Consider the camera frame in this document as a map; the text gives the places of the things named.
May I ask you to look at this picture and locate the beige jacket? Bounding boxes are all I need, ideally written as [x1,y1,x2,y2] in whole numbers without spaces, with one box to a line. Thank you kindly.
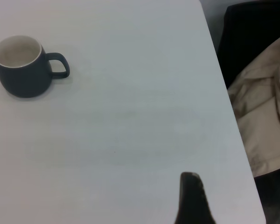
[226,30,280,178]

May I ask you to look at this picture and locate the black chair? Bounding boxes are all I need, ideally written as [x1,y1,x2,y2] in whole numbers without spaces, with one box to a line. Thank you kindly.
[217,1,280,224]

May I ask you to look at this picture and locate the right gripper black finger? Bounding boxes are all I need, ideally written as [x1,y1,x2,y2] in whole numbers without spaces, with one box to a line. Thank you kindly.
[174,172,217,224]

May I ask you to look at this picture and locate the dark grey ceramic mug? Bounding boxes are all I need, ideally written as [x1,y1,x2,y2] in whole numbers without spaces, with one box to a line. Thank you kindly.
[0,35,70,98]

